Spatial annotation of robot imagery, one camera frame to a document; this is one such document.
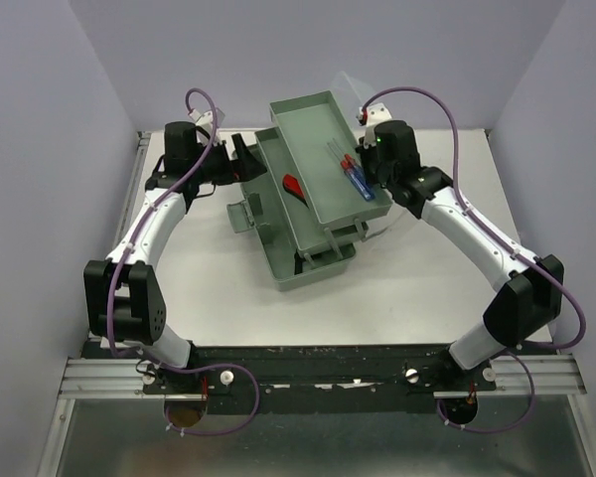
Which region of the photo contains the green plastic tool box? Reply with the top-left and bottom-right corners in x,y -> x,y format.
226,90 -> 392,291

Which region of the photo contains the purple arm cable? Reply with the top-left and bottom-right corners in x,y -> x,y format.
107,87 -> 218,359
360,86 -> 588,435

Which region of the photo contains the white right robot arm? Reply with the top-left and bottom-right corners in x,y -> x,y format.
357,119 -> 564,390

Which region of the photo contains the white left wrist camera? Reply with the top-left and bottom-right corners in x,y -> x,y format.
188,108 -> 224,133

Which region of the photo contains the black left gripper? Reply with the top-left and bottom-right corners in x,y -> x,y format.
192,133 -> 268,186

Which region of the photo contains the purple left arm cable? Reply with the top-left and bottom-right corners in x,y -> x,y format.
107,87 -> 218,359

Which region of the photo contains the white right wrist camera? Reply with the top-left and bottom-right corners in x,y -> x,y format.
357,102 -> 392,127

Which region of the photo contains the blue handled screwdriver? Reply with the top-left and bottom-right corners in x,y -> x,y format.
333,139 -> 376,202
325,141 -> 373,202

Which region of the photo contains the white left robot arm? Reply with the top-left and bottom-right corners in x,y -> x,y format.
83,121 -> 266,393

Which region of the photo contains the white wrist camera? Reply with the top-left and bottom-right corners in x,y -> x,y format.
357,102 -> 392,127
188,108 -> 224,133

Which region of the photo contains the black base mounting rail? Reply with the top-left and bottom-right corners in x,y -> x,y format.
143,344 -> 496,415

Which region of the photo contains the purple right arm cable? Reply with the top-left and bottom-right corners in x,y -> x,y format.
360,86 -> 588,435

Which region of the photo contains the aluminium frame rail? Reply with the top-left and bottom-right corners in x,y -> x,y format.
57,355 -> 150,398

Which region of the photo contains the small steel claw hammer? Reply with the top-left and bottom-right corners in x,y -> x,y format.
294,252 -> 303,275

